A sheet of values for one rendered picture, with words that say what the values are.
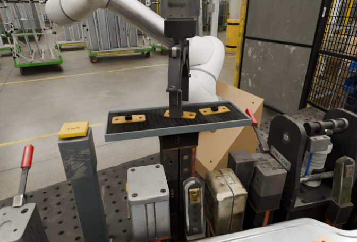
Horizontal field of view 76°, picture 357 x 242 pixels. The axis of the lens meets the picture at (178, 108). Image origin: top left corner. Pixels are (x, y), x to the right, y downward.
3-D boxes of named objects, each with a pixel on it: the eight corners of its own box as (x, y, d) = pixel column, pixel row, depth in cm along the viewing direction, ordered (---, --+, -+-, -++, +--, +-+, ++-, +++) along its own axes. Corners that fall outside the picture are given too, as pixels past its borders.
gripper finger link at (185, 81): (178, 77, 63) (178, 77, 64) (178, 101, 66) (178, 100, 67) (188, 78, 63) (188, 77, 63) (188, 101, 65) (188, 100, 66)
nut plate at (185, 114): (163, 117, 61) (163, 112, 61) (166, 111, 64) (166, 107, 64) (194, 119, 60) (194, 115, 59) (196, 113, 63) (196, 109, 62)
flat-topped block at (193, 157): (165, 248, 75) (161, 129, 57) (161, 227, 82) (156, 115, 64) (194, 242, 77) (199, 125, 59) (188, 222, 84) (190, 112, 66)
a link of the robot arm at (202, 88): (188, 120, 115) (158, 99, 102) (200, 89, 121) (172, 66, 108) (213, 122, 103) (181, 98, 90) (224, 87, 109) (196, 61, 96)
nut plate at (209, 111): (203, 115, 62) (203, 111, 61) (198, 110, 65) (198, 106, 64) (230, 111, 64) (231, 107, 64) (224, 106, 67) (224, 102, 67)
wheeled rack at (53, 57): (65, 71, 562) (49, -9, 491) (17, 76, 517) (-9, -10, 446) (59, 58, 714) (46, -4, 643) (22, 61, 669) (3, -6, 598)
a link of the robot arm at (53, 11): (48, 3, 72) (69, -28, 76) (29, 14, 84) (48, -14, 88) (83, 31, 81) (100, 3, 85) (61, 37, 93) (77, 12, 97)
